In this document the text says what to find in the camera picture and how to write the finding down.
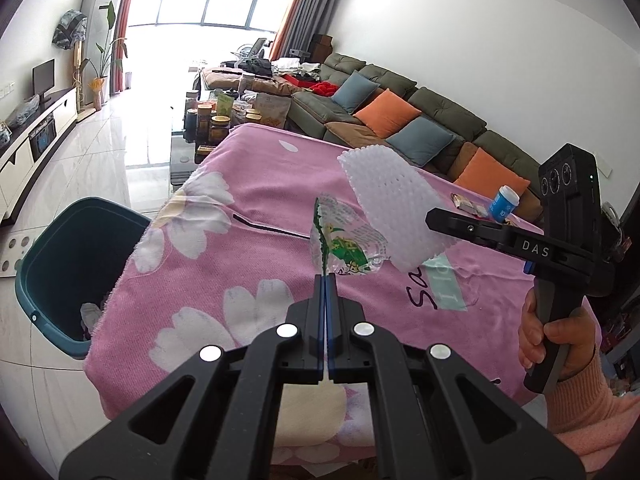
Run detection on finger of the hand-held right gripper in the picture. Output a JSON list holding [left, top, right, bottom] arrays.
[[426, 208, 506, 248]]

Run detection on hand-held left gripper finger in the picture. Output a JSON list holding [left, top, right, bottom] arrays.
[[59, 274, 327, 480], [326, 276, 586, 480]]

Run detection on clear green wrapper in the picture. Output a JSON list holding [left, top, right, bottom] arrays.
[[309, 195, 388, 278]]

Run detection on white foam net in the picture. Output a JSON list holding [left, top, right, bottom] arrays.
[[337, 144, 463, 272]]

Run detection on teal trash bin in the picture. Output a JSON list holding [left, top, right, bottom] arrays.
[[14, 197, 152, 359]]

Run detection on person's right hand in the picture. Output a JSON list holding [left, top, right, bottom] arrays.
[[517, 290, 599, 383]]

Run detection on blue white cup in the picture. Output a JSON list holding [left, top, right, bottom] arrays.
[[487, 185, 520, 223]]

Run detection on large orange cushion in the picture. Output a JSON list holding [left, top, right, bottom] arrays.
[[452, 147, 532, 203]]

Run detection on pink floral blanket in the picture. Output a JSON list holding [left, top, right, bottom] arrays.
[[82, 122, 601, 461]]

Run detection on large blue cushion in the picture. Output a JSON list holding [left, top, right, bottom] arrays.
[[385, 116, 456, 167]]

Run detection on green sectional sofa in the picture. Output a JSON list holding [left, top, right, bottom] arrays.
[[200, 52, 546, 221]]

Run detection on small orange cushion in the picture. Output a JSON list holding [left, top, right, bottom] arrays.
[[356, 88, 422, 139]]

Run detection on brown sofa seat pad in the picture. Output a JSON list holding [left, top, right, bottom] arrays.
[[325, 120, 383, 148]]

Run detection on small blue cushion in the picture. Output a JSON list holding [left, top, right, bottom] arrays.
[[331, 70, 381, 113]]

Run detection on tan paper bag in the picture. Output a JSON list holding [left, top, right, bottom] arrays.
[[255, 92, 293, 128]]

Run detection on dark glass coffee table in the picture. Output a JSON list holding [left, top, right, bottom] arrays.
[[170, 87, 241, 191]]

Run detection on group of glass jars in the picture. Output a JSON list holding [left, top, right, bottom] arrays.
[[182, 90, 261, 146]]

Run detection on brown cardboard box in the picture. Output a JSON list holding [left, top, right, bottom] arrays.
[[307, 34, 335, 63]]

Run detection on pile of light clothes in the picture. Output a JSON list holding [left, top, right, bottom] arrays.
[[272, 57, 321, 81]]

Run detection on black clothes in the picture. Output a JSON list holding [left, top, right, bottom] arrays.
[[239, 57, 273, 77]]

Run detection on grey orange curtain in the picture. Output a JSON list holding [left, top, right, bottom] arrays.
[[107, 0, 143, 95], [270, 0, 346, 63]]

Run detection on tall green plant in vase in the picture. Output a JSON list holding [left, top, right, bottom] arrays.
[[82, 0, 128, 111]]

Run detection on white perforated board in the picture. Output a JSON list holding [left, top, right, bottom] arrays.
[[0, 232, 38, 278]]

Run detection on white black TV cabinet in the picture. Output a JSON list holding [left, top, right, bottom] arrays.
[[0, 86, 80, 228]]

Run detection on large window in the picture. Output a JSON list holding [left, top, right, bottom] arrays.
[[127, 0, 278, 33]]

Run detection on grey plastic bag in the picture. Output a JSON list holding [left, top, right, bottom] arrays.
[[5, 95, 41, 126]]

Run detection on black monitor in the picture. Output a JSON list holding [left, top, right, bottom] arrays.
[[32, 59, 56, 103]]

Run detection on covered standing fan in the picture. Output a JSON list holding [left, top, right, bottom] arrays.
[[50, 9, 90, 111]]

